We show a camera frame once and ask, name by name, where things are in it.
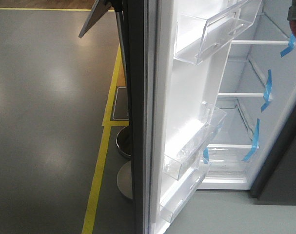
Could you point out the chrome stanchion post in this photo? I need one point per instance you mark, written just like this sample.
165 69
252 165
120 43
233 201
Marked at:
123 138

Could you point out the lower clear door bin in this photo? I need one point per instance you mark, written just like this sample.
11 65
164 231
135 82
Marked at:
188 142

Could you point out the white fridge door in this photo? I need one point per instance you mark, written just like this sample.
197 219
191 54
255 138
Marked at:
164 94

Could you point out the upper clear door bin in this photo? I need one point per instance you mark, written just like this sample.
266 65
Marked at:
205 26

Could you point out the clear door bin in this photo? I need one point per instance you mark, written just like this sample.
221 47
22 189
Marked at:
205 26
188 142

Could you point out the grey floor sign mat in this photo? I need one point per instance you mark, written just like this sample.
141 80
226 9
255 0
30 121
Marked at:
120 104

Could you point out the matte silver sign stand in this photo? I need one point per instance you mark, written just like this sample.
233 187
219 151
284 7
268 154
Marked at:
98 10

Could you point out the grey fridge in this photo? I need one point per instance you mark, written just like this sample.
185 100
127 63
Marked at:
256 148

